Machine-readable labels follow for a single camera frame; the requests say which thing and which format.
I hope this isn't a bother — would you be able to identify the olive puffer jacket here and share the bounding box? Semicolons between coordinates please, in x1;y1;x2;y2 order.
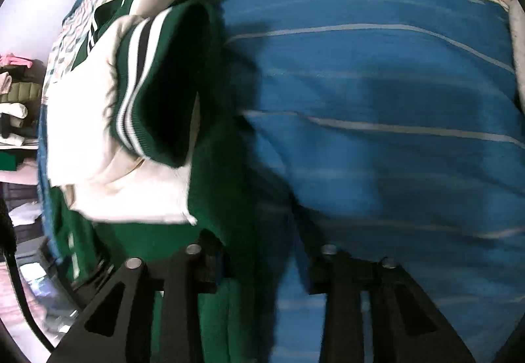
0;80;44;104

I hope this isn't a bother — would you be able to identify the white hanging garment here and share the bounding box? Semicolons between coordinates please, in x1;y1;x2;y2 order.
0;103;29;142

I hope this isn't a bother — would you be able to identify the black cable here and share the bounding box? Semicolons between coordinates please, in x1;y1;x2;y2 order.
0;199;56;351

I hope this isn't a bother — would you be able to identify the green and white varsity jacket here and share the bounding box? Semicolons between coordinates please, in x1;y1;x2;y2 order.
39;0;296;363

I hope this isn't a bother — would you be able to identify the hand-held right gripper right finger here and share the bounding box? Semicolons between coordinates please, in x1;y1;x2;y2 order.
303;242;478;363

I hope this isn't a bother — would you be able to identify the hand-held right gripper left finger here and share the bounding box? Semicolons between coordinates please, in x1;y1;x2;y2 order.
46;230;230;363

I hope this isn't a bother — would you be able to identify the blue striped plaid bed sheet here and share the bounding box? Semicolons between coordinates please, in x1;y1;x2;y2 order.
43;0;522;363

